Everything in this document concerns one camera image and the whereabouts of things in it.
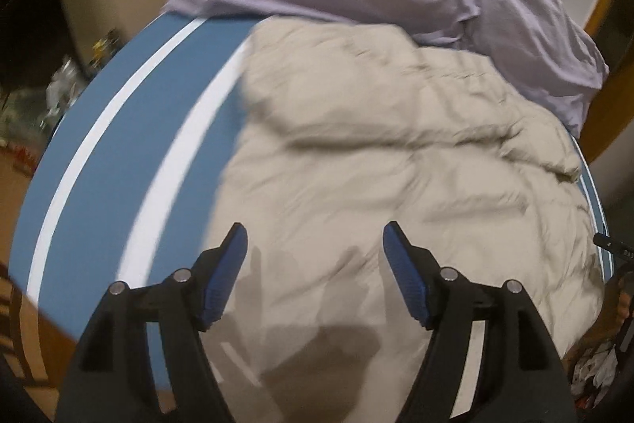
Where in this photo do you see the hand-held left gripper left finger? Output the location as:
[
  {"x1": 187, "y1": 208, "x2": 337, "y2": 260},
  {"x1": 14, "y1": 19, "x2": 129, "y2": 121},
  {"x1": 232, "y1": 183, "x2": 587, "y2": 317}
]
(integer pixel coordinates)
[{"x1": 57, "y1": 222, "x2": 248, "y2": 423}]

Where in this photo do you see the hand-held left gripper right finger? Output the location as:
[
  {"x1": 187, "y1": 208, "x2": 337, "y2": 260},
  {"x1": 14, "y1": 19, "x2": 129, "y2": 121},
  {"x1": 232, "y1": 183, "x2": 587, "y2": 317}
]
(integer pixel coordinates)
[{"x1": 382, "y1": 221, "x2": 578, "y2": 423}]

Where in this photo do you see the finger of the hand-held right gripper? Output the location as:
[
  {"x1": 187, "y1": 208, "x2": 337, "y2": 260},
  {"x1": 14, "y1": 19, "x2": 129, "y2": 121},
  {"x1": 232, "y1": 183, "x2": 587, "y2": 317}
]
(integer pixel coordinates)
[{"x1": 593, "y1": 232, "x2": 634, "y2": 259}]

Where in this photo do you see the beige puffer jacket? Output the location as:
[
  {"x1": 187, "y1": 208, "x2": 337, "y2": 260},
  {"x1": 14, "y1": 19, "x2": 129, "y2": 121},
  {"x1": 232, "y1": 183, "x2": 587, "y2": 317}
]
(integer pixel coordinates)
[{"x1": 205, "y1": 17, "x2": 607, "y2": 423}]

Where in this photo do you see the patterned clothing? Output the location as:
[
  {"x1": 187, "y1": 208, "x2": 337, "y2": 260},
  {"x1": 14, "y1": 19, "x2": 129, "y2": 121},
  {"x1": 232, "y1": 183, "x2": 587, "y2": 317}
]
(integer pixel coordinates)
[{"x1": 567, "y1": 341, "x2": 622, "y2": 406}]

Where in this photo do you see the blue white striped bed sheet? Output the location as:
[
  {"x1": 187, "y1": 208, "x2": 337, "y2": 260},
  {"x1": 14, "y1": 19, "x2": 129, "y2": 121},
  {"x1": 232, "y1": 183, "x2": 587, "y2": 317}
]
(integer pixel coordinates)
[{"x1": 10, "y1": 11, "x2": 617, "y2": 423}]

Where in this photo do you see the blurred clutter pile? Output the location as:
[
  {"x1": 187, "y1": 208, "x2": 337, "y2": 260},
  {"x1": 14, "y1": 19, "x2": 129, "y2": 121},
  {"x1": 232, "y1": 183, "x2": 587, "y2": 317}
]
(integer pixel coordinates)
[{"x1": 42, "y1": 27, "x2": 124, "y2": 129}]

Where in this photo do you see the wooden door frame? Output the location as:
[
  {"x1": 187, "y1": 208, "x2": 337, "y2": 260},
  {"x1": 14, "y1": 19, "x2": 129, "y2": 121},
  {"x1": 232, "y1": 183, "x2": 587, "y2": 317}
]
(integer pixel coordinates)
[{"x1": 527, "y1": 0, "x2": 634, "y2": 166}]

